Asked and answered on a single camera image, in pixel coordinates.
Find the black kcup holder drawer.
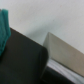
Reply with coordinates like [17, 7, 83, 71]
[0, 27, 84, 84]

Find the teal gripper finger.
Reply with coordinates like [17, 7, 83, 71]
[0, 9, 10, 56]

